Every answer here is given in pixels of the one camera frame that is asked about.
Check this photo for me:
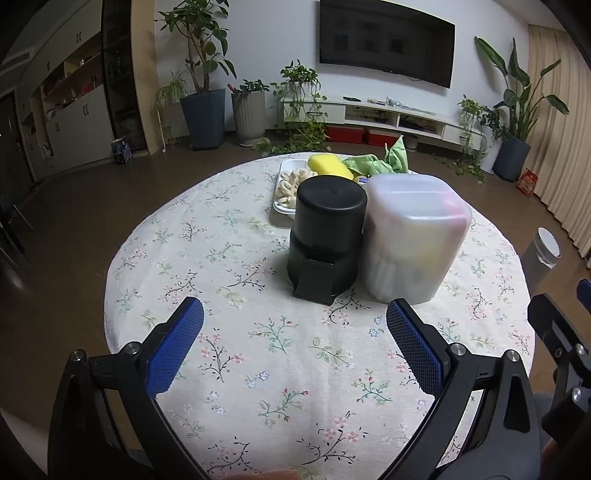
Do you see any creeping floor vine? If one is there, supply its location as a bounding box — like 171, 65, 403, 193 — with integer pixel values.
431, 154, 485, 183

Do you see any dark chair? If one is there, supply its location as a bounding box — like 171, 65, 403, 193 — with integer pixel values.
0, 194, 33, 273

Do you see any dark round planter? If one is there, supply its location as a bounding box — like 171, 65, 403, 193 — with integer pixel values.
493, 135, 532, 182

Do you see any beige curtain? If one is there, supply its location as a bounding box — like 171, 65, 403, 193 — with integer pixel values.
526, 23, 591, 271

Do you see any tall leafy potted tree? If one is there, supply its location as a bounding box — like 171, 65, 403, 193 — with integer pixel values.
154, 0, 237, 95

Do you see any red storage box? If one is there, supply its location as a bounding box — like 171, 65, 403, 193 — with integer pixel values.
325, 127, 365, 144
367, 129, 399, 147

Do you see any bushy green plant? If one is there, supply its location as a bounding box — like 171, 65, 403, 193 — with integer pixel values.
457, 97, 502, 139

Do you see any black cylindrical container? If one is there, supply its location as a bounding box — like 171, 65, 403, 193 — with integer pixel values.
287, 176, 369, 306

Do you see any trailing vine plant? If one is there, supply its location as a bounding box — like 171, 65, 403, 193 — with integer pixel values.
254, 59, 333, 155

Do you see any green cloth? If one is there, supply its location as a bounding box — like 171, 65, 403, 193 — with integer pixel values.
342, 135, 411, 176

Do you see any white television console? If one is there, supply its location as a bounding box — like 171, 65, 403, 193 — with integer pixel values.
279, 95, 488, 153

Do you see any wall-mounted television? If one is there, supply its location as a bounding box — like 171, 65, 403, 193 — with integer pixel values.
320, 0, 456, 89

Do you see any round floral-cloth table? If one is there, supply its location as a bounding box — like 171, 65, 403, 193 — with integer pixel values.
104, 151, 536, 480

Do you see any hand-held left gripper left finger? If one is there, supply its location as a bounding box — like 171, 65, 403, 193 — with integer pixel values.
46, 296, 211, 480

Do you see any spider plant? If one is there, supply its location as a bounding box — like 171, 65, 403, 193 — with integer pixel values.
152, 71, 188, 153

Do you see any grey cylindrical trash can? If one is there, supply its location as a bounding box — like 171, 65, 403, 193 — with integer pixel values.
521, 227, 561, 296

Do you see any white plastic tray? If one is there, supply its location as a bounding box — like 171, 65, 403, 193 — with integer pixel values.
273, 158, 416, 219

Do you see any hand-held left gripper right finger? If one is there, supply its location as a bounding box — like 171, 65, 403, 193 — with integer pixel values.
385, 298, 542, 480

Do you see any person's left hand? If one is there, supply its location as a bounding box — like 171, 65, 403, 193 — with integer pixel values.
224, 467, 301, 480

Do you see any bird of paradise plant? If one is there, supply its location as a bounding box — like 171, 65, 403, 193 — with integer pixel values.
475, 37, 571, 141

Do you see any dark display shelf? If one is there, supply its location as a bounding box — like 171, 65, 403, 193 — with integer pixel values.
102, 0, 148, 153

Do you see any dark square planter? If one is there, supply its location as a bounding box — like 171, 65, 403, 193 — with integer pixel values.
180, 89, 227, 151

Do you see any grey ribbed planter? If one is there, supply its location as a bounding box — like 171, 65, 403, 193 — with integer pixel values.
232, 91, 267, 144

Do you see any white tall planter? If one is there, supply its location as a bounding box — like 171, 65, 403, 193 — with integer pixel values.
480, 136, 502, 174

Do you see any cream wall cabinet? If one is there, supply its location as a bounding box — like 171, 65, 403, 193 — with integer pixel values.
14, 32, 114, 181

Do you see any translucent plastic container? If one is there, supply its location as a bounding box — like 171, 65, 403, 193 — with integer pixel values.
360, 173, 473, 304

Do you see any red paper bag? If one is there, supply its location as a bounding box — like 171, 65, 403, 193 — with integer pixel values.
517, 168, 539, 197

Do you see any small green leafy plant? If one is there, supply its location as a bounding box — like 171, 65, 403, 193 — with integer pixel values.
228, 79, 271, 95

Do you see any large yellow sponge block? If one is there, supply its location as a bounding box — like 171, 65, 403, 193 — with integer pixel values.
308, 154, 355, 181

